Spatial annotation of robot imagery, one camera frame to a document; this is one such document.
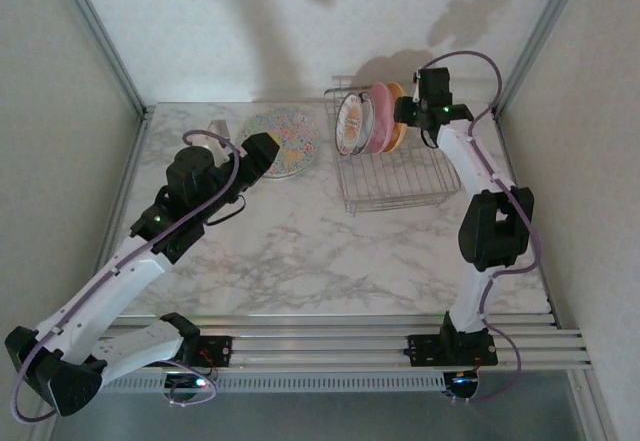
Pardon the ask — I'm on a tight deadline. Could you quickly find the pink plate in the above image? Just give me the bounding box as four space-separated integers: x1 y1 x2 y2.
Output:
369 83 402 155

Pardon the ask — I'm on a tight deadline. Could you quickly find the white plate black lettered rim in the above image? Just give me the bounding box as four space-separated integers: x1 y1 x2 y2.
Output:
357 93 387 155

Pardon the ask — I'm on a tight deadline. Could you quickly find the metal wire dish rack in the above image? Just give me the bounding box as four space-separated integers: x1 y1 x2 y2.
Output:
323 74 462 218

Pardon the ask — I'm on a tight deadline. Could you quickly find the colourful speckled plate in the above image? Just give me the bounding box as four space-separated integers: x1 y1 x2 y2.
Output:
234 106 322 179

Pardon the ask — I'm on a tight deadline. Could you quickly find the white plate orange sun print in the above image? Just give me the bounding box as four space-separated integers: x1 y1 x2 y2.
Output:
334 91 374 158

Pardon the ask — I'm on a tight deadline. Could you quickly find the left gripper thin black cable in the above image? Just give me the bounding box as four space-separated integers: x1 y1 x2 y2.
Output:
203 194 247 226

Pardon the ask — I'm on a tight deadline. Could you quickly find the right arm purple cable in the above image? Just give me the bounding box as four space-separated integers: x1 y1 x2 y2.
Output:
421 50 542 405

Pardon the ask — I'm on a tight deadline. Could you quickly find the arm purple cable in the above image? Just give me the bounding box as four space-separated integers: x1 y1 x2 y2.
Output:
421 50 542 405
10 129 239 425

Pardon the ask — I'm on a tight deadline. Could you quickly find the left aluminium side rail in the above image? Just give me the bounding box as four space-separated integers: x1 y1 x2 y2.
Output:
78 108 152 333

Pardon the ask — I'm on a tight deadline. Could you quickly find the aluminium side rail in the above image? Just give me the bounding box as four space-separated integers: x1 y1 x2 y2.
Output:
492 108 557 323
78 108 152 333

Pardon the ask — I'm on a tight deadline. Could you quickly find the right aluminium frame post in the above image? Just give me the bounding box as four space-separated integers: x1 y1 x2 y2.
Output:
492 0 592 112

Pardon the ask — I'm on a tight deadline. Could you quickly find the aluminium frame post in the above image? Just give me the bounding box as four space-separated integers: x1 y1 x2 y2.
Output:
49 0 157 118
492 0 592 112

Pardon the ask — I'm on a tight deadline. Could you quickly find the left aluminium frame post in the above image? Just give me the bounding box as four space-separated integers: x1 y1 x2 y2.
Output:
49 0 157 118

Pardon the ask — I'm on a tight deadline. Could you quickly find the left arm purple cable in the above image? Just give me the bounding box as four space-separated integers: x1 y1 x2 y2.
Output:
10 129 239 425

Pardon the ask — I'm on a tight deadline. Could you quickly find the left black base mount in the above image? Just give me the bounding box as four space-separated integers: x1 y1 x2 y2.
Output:
174 333 234 369

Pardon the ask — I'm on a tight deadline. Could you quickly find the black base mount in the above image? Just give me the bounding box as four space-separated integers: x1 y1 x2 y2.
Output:
174 333 234 369
408 310 499 369

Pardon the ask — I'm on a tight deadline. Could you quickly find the aluminium frame rail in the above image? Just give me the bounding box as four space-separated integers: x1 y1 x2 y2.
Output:
97 313 594 375

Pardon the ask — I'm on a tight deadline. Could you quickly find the right aluminium side rail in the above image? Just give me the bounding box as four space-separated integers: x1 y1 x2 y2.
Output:
492 108 557 323

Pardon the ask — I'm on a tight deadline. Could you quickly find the grey slotted cable duct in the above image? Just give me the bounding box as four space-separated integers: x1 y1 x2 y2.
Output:
99 371 447 395

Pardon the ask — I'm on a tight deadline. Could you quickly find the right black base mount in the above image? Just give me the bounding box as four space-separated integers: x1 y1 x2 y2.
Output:
408 310 499 369

